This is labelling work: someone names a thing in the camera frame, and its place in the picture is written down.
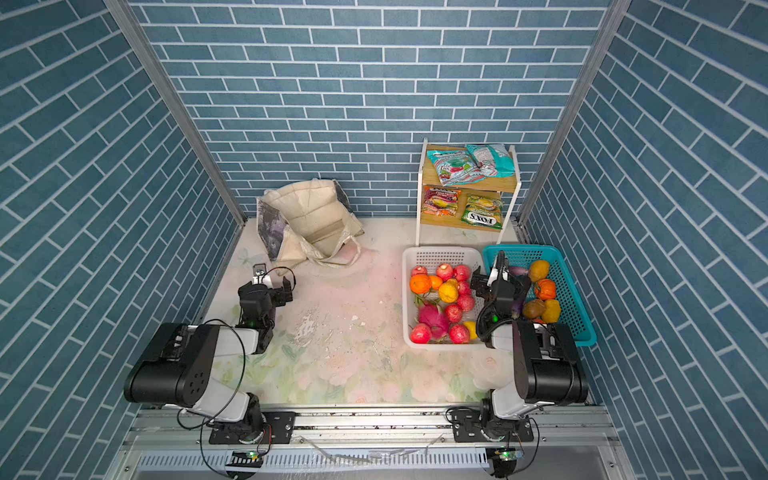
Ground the red apple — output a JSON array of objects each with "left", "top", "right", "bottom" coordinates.
[
  {"left": 409, "top": 323, "right": 432, "bottom": 345},
  {"left": 435, "top": 263, "right": 454, "bottom": 282},
  {"left": 444, "top": 304, "right": 463, "bottom": 324}
]

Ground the pink dragon fruit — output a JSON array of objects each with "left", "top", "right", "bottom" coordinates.
[{"left": 418, "top": 305, "right": 450, "bottom": 341}]

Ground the beige canvas grocery bag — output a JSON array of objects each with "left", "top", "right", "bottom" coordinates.
[{"left": 256, "top": 179, "right": 364, "bottom": 268}]

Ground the large orange fruit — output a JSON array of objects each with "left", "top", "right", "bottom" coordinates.
[{"left": 409, "top": 274, "right": 432, "bottom": 295}]

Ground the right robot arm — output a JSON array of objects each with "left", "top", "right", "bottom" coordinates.
[{"left": 470, "top": 250, "right": 588, "bottom": 427}]

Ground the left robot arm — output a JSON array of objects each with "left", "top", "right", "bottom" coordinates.
[{"left": 123, "top": 264, "right": 296, "bottom": 430}]

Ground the green Fox's candy bag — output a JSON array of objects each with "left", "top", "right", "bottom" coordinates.
[{"left": 461, "top": 194, "right": 502, "bottom": 230}]

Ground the red yellow snack bag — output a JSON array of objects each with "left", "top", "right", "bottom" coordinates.
[{"left": 422, "top": 186, "right": 461, "bottom": 217}]

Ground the teal snack bag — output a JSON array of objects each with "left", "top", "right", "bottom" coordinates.
[{"left": 466, "top": 144, "right": 515, "bottom": 178}]

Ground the brown potato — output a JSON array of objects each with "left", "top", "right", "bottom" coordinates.
[{"left": 522, "top": 299, "right": 546, "bottom": 320}]

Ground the yellow mango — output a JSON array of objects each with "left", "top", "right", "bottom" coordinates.
[{"left": 528, "top": 260, "right": 550, "bottom": 283}]

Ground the orange pumpkin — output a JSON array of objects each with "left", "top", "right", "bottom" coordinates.
[{"left": 533, "top": 278, "right": 557, "bottom": 302}]

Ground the yellow lemon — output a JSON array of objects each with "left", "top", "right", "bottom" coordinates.
[{"left": 463, "top": 321, "right": 478, "bottom": 341}]

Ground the yellow bell pepper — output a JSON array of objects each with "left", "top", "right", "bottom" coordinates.
[{"left": 540, "top": 299, "right": 562, "bottom": 324}]

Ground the red apple top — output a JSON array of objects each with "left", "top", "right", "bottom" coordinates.
[{"left": 435, "top": 263, "right": 454, "bottom": 282}]

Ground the small orange tangerine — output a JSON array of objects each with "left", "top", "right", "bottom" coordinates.
[{"left": 429, "top": 275, "right": 443, "bottom": 291}]

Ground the teal plastic basket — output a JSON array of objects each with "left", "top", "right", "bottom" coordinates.
[{"left": 482, "top": 244, "right": 597, "bottom": 348}]

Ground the white plastic basket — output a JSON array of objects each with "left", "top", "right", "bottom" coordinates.
[{"left": 401, "top": 246, "right": 487, "bottom": 352}]

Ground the white wooden shelf rack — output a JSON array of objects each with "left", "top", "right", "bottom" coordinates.
[{"left": 415, "top": 138, "right": 522, "bottom": 247}]

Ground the aluminium rail base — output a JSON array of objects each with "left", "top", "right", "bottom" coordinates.
[{"left": 106, "top": 405, "right": 634, "bottom": 479}]

